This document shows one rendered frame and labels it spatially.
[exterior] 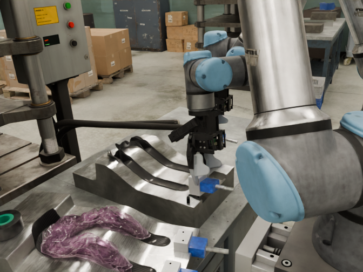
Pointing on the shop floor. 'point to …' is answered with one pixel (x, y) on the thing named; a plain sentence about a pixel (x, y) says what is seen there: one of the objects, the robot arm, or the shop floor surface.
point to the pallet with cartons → (112, 53)
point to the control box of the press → (55, 54)
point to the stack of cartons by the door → (180, 33)
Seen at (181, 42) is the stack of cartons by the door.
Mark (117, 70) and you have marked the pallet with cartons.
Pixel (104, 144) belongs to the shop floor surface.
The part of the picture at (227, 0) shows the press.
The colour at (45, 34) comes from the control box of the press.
